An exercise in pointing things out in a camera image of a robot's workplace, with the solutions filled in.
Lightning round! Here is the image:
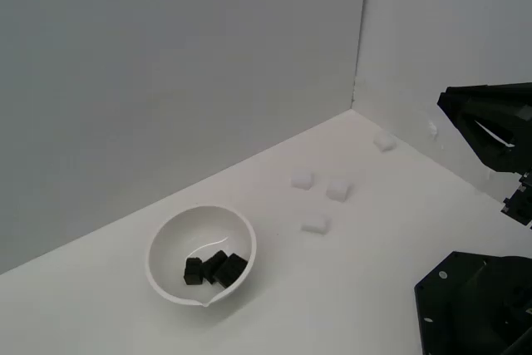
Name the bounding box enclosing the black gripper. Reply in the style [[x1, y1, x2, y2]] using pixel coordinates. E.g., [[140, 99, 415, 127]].
[[436, 81, 532, 228]]

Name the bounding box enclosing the white foam cube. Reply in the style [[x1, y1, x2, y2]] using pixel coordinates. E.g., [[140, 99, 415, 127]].
[[372, 132, 397, 153], [300, 213, 330, 235], [325, 177, 351, 202], [290, 169, 315, 190]]

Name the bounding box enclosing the large black foam cube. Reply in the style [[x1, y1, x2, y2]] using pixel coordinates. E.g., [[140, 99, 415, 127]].
[[213, 252, 249, 290]]

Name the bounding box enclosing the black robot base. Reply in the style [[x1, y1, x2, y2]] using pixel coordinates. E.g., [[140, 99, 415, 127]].
[[414, 250, 532, 355]]

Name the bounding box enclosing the small black foam cube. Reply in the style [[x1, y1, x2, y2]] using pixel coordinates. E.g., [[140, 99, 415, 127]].
[[183, 256, 205, 287]]

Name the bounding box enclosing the white bowl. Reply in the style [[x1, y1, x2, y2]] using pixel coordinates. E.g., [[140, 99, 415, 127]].
[[145, 204, 258, 308]]

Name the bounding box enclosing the elongated black foam block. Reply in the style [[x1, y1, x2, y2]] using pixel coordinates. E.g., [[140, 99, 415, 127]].
[[201, 249, 229, 286]]

